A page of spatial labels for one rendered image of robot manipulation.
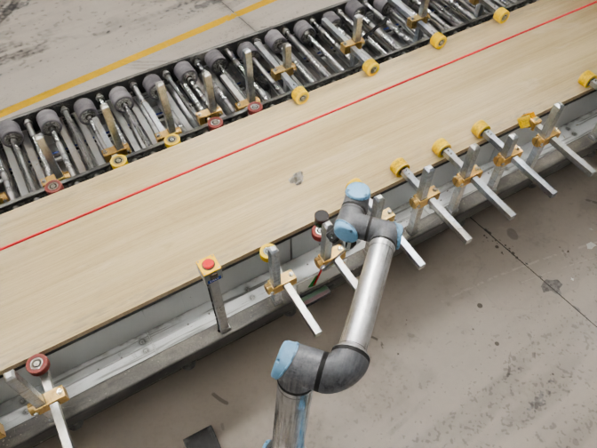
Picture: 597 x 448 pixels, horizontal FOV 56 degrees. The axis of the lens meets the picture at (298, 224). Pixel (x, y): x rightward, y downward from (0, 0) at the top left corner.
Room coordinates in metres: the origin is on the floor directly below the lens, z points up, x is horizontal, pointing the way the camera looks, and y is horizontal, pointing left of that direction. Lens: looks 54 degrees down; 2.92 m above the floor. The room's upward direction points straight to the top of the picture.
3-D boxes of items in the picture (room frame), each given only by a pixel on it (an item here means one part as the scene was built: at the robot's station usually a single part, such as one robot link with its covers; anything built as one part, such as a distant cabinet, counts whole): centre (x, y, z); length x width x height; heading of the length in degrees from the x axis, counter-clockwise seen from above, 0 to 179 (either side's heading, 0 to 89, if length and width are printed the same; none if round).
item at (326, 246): (1.31, -0.12, 0.87); 0.04 x 0.04 x 0.48; 30
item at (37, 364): (0.81, 0.99, 0.85); 0.08 x 0.08 x 0.11
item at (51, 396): (0.69, 0.94, 0.84); 0.14 x 0.06 x 0.05; 120
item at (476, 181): (1.67, -0.82, 0.95); 0.50 x 0.04 x 0.04; 30
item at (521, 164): (1.80, -1.03, 0.95); 0.50 x 0.04 x 0.04; 30
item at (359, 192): (1.27, -0.21, 1.32); 0.10 x 0.09 x 0.12; 162
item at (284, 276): (1.19, 0.08, 0.84); 0.14 x 0.06 x 0.05; 120
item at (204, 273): (1.05, 0.32, 1.18); 0.07 x 0.07 x 0.08; 30
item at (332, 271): (1.27, -0.10, 0.75); 0.26 x 0.01 x 0.10; 120
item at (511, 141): (1.81, -0.98, 0.86); 0.04 x 0.04 x 0.48; 30
